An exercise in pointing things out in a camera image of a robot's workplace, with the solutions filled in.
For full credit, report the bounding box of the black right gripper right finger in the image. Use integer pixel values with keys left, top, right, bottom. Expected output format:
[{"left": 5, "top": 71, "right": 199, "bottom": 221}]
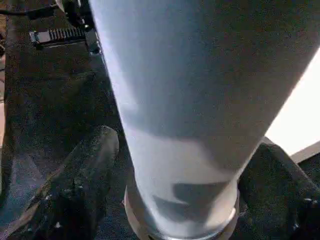
[{"left": 232, "top": 136, "right": 320, "bottom": 240}]

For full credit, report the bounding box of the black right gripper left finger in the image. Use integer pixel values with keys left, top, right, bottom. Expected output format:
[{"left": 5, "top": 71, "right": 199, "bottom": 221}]
[{"left": 7, "top": 125, "right": 120, "bottom": 240}]

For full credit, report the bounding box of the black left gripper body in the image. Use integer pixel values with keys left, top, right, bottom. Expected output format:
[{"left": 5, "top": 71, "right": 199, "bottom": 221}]
[{"left": 28, "top": 0, "right": 103, "bottom": 55}]

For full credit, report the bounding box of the white plastic table leg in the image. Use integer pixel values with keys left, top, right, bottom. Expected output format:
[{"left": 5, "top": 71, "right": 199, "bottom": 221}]
[{"left": 88, "top": 0, "right": 320, "bottom": 240}]

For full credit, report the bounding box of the black work mat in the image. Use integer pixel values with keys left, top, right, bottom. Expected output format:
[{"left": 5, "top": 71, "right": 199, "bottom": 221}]
[{"left": 0, "top": 7, "right": 320, "bottom": 240}]

